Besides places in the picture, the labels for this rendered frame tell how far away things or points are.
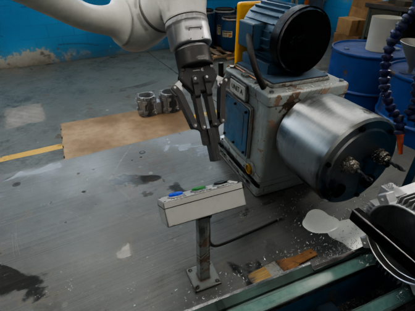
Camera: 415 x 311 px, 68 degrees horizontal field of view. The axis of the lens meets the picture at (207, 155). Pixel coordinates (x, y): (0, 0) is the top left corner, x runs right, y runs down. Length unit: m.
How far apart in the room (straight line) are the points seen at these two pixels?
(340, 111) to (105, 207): 0.75
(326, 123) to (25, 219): 0.91
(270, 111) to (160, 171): 0.49
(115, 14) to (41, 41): 5.12
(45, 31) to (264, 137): 5.17
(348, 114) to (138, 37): 0.52
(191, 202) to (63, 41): 5.38
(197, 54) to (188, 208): 0.30
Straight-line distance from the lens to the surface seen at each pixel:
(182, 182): 1.10
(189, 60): 0.63
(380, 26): 2.75
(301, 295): 0.69
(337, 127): 0.77
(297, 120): 0.83
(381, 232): 0.69
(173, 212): 0.60
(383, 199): 0.70
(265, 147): 0.93
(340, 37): 6.56
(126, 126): 2.96
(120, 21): 0.75
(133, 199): 1.05
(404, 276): 0.75
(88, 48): 5.93
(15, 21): 5.80
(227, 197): 0.63
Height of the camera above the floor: 1.47
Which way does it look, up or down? 33 degrees down
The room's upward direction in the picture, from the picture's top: straight up
